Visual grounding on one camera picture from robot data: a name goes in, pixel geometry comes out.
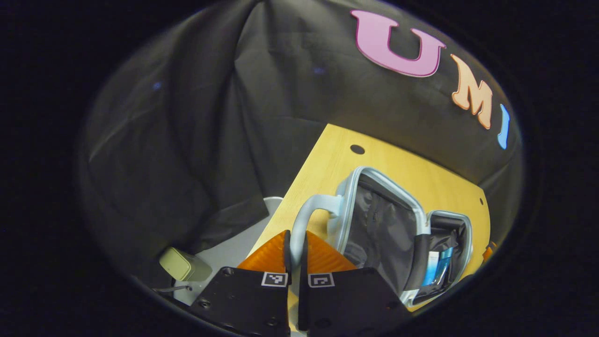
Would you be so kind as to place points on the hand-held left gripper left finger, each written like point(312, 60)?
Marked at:
point(243, 304)

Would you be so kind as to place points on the black backdrop cloth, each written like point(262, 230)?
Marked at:
point(210, 117)

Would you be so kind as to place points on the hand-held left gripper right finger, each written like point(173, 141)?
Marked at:
point(346, 304)

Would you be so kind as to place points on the white skin care tube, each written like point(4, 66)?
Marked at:
point(431, 267)

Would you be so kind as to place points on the beige plastic box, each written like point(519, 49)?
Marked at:
point(180, 264)

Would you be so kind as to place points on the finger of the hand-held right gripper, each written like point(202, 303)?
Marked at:
point(488, 252)

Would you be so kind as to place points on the pale blue suitcase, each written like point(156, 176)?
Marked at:
point(379, 224)

